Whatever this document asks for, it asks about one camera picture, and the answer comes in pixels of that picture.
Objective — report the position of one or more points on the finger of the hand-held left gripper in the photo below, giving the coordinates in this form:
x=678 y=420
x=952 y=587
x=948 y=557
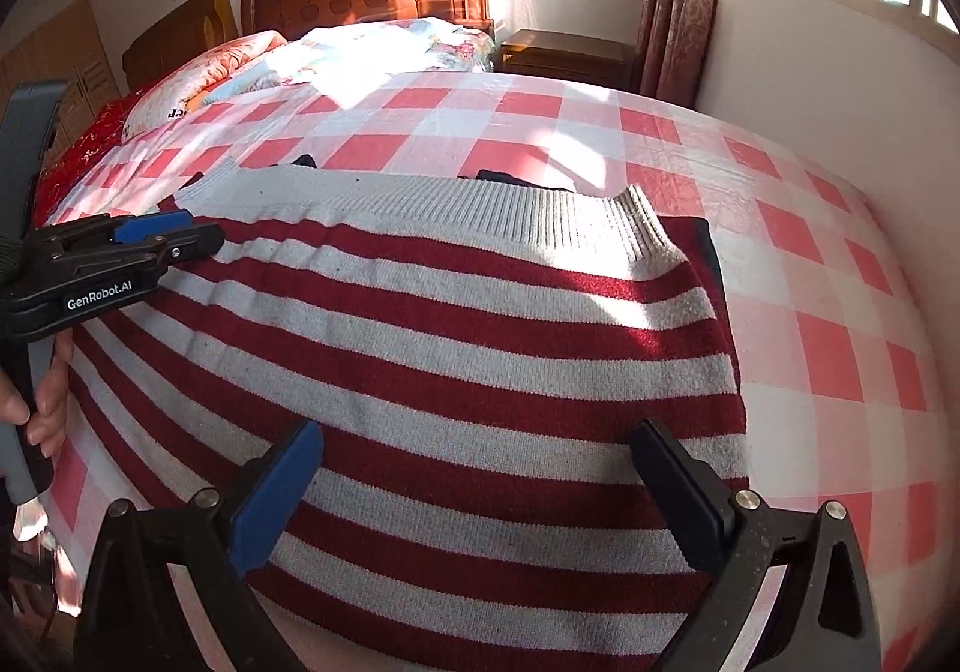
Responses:
x=150 y=227
x=196 y=241

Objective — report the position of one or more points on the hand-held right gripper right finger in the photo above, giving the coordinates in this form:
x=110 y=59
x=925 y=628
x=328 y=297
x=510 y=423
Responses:
x=675 y=499

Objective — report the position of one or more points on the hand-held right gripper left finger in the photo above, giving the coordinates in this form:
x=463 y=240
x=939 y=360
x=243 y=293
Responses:
x=274 y=499

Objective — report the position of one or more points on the red white striped sweater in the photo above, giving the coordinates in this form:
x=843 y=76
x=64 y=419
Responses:
x=450 y=357

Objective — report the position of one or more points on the person's left hand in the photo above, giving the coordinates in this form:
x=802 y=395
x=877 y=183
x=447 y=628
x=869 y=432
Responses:
x=52 y=402

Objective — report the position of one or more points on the red floral blanket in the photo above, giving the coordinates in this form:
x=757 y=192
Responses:
x=82 y=147

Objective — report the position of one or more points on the pink floral pillow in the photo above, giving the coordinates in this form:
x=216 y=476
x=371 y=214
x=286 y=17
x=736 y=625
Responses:
x=202 y=79

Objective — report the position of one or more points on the wooden cabinet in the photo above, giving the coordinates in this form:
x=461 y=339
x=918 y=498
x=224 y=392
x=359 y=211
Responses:
x=82 y=57

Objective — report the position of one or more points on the small wooden headboard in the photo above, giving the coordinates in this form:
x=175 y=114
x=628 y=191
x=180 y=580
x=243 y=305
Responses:
x=180 y=34

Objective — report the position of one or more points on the pink checked bed sheet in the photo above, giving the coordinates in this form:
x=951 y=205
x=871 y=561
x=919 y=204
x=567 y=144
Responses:
x=825 y=312

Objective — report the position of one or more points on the light blue floral quilt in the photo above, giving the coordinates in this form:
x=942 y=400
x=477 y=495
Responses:
x=375 y=49

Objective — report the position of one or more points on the wooden nightstand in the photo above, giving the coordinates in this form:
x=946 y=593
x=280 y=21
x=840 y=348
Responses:
x=562 y=57

